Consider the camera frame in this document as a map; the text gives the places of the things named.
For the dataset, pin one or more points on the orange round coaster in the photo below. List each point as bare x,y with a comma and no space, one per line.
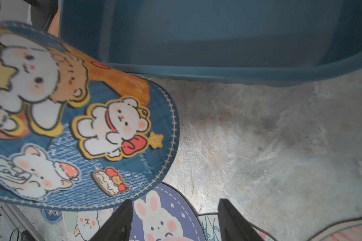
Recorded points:
54,26

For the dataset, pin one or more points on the pink unicorn round coaster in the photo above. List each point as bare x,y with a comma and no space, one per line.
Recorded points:
347,230

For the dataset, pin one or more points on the purple bunny round coaster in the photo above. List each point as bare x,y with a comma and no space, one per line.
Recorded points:
163,214

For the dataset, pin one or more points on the white doodle flower coaster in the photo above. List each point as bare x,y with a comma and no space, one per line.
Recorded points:
212,232

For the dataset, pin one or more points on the cream sheep round coaster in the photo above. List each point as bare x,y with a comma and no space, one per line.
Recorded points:
83,225

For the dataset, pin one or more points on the black microphone stand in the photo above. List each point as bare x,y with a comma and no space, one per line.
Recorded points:
42,12

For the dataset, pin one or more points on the blue denim bunny coaster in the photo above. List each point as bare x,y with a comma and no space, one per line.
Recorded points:
75,134

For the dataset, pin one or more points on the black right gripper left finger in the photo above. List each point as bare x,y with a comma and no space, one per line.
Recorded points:
118,226

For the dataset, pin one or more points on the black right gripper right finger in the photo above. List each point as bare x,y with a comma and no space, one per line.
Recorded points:
233,226

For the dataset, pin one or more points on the teal plastic storage box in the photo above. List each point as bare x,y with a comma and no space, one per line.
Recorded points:
275,43

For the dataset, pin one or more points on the blue toast cartoon coaster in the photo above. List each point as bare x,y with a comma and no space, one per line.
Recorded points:
51,216

